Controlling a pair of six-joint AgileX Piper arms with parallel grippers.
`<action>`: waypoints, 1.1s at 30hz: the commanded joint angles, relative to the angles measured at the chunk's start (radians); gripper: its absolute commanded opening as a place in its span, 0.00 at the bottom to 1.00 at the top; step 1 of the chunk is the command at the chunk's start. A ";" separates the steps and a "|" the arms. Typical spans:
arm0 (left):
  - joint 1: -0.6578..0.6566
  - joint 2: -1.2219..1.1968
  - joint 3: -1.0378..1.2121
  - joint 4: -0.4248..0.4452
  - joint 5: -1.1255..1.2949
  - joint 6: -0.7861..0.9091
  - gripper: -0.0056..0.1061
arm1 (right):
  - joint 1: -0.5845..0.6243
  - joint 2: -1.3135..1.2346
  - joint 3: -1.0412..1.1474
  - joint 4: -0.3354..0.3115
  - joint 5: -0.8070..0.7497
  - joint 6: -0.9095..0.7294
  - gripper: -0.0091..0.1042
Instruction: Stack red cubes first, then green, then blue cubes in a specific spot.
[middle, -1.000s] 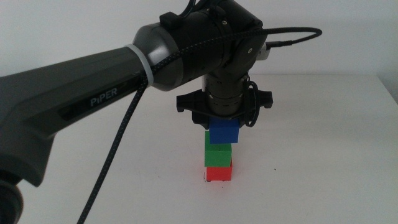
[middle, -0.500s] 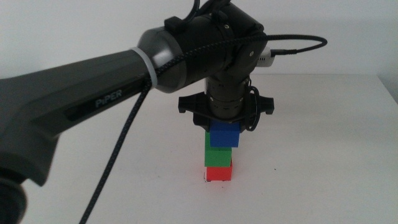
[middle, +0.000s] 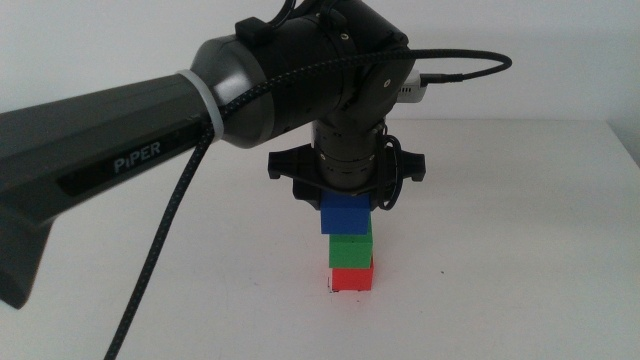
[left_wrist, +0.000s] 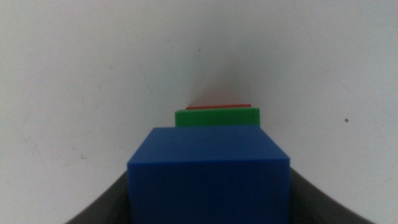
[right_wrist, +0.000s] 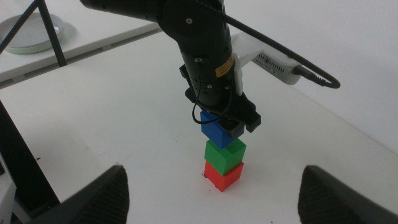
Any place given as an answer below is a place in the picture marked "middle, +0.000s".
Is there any blue cube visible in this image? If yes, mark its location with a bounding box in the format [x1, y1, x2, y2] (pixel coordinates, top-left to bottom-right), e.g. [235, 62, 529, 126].
[319, 192, 372, 236]

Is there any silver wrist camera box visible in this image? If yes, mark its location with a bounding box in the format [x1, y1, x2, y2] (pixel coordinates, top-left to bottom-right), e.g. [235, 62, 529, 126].
[397, 69, 429, 105]

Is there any thin black looped cable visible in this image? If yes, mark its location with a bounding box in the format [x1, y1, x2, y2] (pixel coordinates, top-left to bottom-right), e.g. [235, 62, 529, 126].
[372, 119, 404, 211]

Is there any black braided cable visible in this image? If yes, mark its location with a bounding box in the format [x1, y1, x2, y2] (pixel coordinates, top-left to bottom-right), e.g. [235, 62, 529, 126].
[103, 48, 514, 360]

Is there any green cube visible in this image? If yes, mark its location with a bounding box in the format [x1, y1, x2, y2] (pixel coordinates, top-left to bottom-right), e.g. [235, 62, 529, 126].
[328, 219, 374, 270]

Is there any red cube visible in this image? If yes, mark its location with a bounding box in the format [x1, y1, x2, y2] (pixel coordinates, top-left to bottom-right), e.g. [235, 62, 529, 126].
[331, 257, 375, 293]

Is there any white zip tie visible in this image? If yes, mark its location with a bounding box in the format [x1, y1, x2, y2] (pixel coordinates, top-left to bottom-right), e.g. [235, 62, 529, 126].
[177, 68, 225, 144]

